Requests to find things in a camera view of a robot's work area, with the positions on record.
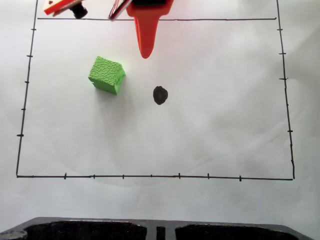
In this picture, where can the green textured cube block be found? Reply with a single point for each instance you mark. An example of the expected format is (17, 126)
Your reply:
(105, 75)

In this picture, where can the black dot mark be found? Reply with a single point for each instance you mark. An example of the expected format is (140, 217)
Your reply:
(160, 95)

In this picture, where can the black metal stand base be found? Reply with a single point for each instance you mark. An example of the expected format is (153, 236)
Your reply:
(160, 230)

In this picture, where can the orange camera mount black lens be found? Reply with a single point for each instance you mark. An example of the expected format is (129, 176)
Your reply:
(57, 6)

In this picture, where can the white paper sheet drawn frame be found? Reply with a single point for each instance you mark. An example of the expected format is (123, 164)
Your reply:
(175, 150)

